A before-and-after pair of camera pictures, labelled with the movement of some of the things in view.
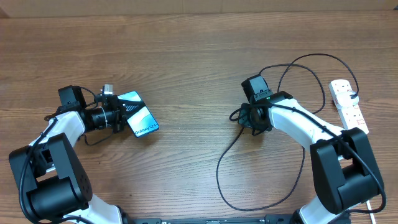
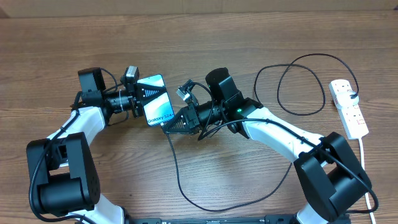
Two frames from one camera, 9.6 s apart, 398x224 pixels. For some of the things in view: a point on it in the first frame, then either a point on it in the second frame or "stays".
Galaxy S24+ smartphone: (143, 122) to (159, 111)
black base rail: (268, 219) stays
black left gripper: (120, 111) to (143, 90)
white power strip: (352, 117) stays
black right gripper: (245, 122) to (191, 114)
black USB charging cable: (291, 189) to (215, 211)
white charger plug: (347, 99) stays
